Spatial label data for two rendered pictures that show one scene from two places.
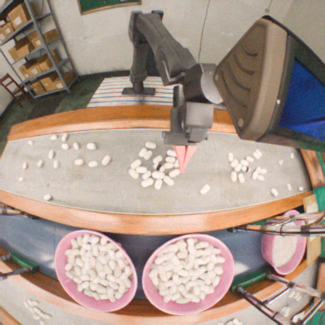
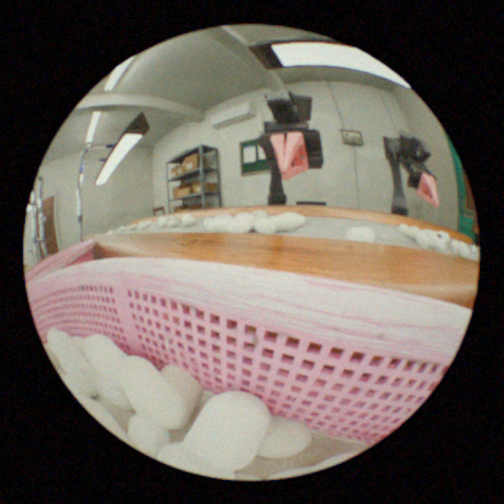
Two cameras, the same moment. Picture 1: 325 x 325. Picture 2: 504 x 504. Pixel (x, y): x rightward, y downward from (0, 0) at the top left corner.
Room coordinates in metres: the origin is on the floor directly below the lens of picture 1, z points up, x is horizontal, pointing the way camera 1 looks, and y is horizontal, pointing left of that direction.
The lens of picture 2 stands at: (-0.08, -0.12, 0.78)
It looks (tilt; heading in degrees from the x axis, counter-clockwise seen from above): 19 degrees down; 34
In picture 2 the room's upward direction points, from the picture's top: 4 degrees counter-clockwise
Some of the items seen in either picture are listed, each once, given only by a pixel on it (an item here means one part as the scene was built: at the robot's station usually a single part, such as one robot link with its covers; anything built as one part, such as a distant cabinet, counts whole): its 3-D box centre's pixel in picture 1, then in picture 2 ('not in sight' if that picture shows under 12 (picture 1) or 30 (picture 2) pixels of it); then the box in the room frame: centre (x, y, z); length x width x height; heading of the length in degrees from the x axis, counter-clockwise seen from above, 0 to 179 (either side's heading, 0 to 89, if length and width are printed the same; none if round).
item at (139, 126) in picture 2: not in sight; (111, 158); (0.00, 0.61, 1.08); 0.62 x 0.08 x 0.07; 97
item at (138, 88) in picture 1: (138, 86); not in sight; (0.62, 0.20, 0.71); 0.20 x 0.07 x 0.08; 94
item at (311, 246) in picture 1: (313, 227); not in sight; (-0.10, -0.77, 0.77); 0.33 x 0.15 x 0.01; 7
